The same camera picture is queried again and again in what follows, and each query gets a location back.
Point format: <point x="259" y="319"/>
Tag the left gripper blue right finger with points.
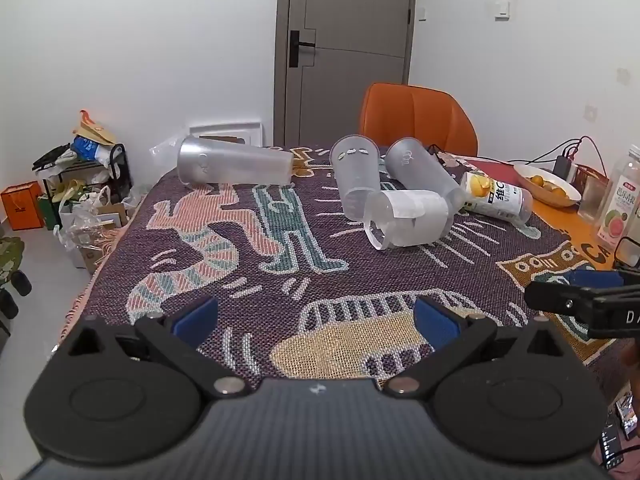
<point x="455" y="340"/>

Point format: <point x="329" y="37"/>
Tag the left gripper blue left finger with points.
<point x="174" y="339"/>

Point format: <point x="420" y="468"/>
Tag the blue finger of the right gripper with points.
<point x="595" y="279"/>

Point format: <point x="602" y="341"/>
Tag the clear cup with white label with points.
<point x="405" y="218"/>

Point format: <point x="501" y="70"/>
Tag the frosted cup leaning right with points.
<point x="408" y="162"/>

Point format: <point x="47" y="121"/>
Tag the long frosted cup lying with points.
<point x="207" y="161"/>

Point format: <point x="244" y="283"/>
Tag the frosted cup with oval marks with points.
<point x="355" y="161"/>

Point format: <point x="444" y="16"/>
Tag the guava juice bottle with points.
<point x="620" y="199"/>

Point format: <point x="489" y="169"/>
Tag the clear glass on table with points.
<point x="592" y="196"/>

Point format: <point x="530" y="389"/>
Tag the white bowl with oranges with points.
<point x="546" y="187"/>

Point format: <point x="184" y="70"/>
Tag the patterned woven table blanket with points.
<point x="300" y="290"/>

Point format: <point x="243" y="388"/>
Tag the black power adapter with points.
<point x="565" y="168"/>

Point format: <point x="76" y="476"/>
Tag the blue white bag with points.
<point x="91" y="151"/>

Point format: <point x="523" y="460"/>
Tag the orange paper bag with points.
<point x="20" y="202"/>

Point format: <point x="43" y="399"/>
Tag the orange chair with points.
<point x="391" y="112"/>

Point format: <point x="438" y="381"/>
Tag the grey door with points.
<point x="358" y="43"/>

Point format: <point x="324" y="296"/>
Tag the black wire rack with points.
<point x="119" y="176"/>

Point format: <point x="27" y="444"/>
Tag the white picture frame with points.
<point x="249" y="133"/>

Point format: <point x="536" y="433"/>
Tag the white light switch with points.
<point x="502" y="10"/>

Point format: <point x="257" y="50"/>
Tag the black door handle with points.
<point x="294" y="46"/>

